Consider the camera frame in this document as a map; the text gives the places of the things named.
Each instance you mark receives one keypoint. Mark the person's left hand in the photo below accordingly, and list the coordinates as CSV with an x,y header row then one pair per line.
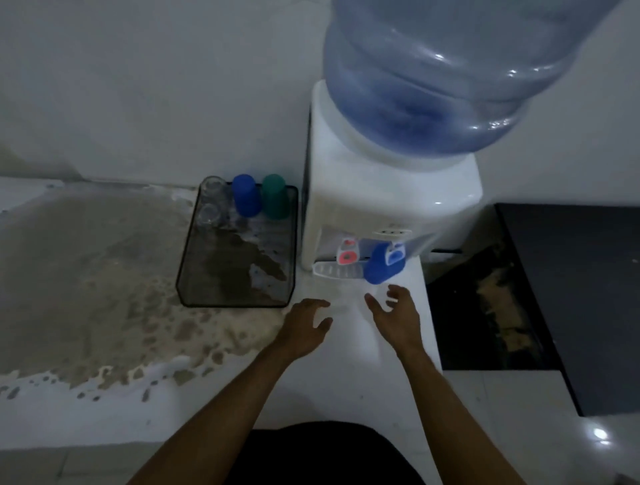
x,y
300,330

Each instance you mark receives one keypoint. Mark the person's right hand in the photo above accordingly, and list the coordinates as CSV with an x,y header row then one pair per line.
x,y
400,322

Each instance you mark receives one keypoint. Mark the person's right thumb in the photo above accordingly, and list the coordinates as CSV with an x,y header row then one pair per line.
x,y
374,307

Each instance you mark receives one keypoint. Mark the person's left thumb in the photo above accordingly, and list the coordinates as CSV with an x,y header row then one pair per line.
x,y
324,324

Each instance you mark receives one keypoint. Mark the person's left forearm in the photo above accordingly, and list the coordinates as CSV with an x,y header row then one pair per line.
x,y
215,424

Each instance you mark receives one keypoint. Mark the person's right forearm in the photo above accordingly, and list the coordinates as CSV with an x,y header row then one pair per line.
x,y
450,424

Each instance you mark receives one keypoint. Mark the blue plastic cup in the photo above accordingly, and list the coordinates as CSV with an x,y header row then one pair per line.
x,y
377,265
246,196

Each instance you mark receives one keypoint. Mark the white drip tray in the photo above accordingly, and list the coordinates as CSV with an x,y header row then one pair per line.
x,y
335,271

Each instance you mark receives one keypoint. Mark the blue dispenser tap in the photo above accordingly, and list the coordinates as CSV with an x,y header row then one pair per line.
x,y
397,255

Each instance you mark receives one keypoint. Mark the red dispenser tap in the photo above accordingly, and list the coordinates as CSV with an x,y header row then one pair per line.
x,y
346,251

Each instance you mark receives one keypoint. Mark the white water dispenser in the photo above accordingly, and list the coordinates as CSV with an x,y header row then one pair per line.
x,y
360,200

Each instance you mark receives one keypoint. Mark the clear plastic tray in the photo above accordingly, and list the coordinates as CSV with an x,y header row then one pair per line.
x,y
225,270

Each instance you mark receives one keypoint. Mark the person's black shirt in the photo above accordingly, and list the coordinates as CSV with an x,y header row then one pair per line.
x,y
330,457

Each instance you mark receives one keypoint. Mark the green plastic cup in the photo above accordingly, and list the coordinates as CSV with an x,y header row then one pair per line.
x,y
275,197

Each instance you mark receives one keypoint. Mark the clear drinking glass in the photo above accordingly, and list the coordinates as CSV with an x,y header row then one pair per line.
x,y
210,215
213,189

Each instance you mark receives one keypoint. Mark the large blue water bottle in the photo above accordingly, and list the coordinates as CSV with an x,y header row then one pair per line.
x,y
440,70

